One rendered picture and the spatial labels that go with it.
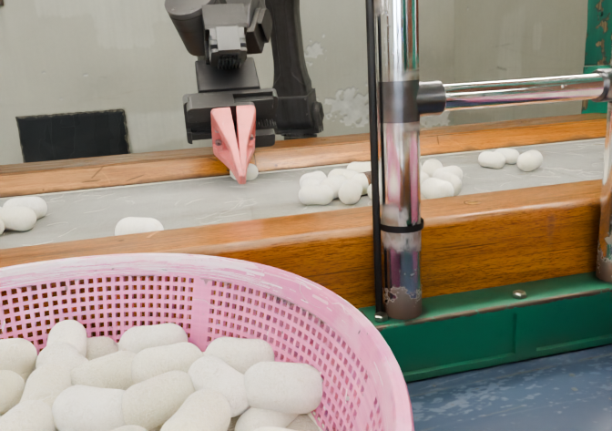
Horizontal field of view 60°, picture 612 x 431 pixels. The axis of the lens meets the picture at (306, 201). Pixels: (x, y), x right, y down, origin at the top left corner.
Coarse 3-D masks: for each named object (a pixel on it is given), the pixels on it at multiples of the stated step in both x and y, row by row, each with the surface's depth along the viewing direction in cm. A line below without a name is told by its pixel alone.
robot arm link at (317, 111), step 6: (312, 102) 95; (318, 102) 95; (312, 108) 94; (318, 108) 94; (312, 114) 94; (318, 114) 94; (318, 120) 95; (318, 126) 96; (276, 132) 99; (282, 132) 98; (288, 132) 98; (294, 132) 98; (300, 132) 98; (306, 132) 97; (312, 132) 97; (318, 132) 97
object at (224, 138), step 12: (216, 108) 55; (228, 108) 56; (216, 120) 55; (228, 120) 55; (264, 120) 61; (216, 132) 58; (228, 132) 55; (264, 132) 61; (216, 144) 59; (228, 144) 55; (264, 144) 62; (216, 156) 60; (228, 156) 58; (240, 168) 54; (240, 180) 54
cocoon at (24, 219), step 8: (8, 208) 46; (16, 208) 45; (24, 208) 45; (0, 216) 45; (8, 216) 45; (16, 216) 45; (24, 216) 45; (32, 216) 46; (8, 224) 45; (16, 224) 45; (24, 224) 45; (32, 224) 46
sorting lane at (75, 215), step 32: (448, 160) 67; (544, 160) 63; (576, 160) 62; (64, 192) 61; (96, 192) 61; (128, 192) 59; (160, 192) 58; (192, 192) 57; (224, 192) 56; (256, 192) 55; (288, 192) 54; (480, 192) 49; (64, 224) 47; (96, 224) 47; (192, 224) 45
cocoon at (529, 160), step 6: (534, 150) 58; (522, 156) 57; (528, 156) 56; (534, 156) 56; (540, 156) 57; (522, 162) 57; (528, 162) 56; (534, 162) 56; (540, 162) 57; (522, 168) 57; (528, 168) 56; (534, 168) 57
